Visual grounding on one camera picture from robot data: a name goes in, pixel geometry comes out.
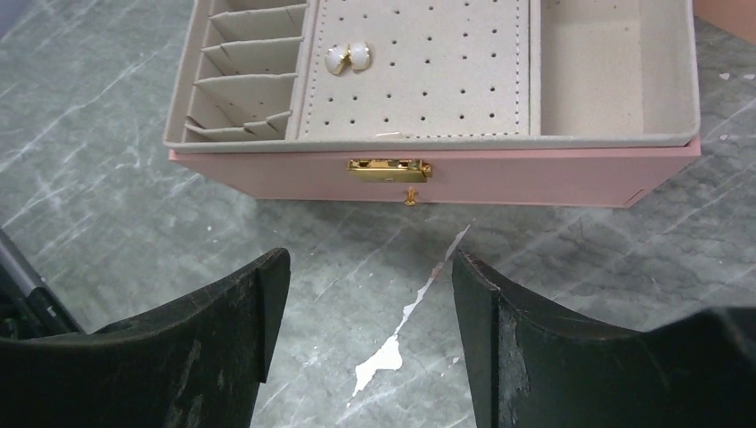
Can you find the pink jewelry box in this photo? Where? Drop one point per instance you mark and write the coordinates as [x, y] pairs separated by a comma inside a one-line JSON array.
[[560, 103]]

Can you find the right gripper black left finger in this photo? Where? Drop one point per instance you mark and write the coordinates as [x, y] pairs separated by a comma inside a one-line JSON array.
[[196, 361]]

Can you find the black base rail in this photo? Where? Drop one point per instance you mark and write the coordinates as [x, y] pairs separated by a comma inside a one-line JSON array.
[[29, 294]]

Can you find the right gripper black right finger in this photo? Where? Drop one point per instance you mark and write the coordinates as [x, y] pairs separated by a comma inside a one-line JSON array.
[[532, 362]]

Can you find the orange desk file organizer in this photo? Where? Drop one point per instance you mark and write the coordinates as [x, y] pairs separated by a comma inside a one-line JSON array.
[[736, 17]]

